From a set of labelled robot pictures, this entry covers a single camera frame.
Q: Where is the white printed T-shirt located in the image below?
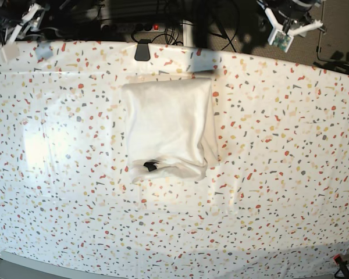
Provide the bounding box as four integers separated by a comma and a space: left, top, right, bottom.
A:
122, 78, 218, 183

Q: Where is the black table clamp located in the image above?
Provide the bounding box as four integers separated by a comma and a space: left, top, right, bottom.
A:
134, 39, 151, 62

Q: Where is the terrazzo patterned tablecloth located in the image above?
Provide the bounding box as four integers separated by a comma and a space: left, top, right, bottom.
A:
0, 41, 349, 278

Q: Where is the red clamp bottom right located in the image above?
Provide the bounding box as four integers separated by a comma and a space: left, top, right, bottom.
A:
333, 255, 349, 279

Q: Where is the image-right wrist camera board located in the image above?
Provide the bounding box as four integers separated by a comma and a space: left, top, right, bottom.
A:
268, 28, 294, 53

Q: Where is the white metal stand post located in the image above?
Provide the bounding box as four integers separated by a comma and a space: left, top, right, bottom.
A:
181, 19, 194, 47

